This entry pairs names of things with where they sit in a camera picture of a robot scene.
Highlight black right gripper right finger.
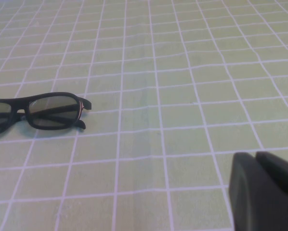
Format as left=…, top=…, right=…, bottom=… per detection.
left=255, top=151, right=288, bottom=191

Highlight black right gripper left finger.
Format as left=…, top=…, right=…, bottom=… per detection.
left=228, top=151, right=288, bottom=231

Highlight black frame sunglasses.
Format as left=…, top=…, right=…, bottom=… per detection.
left=0, top=92, right=92, bottom=137

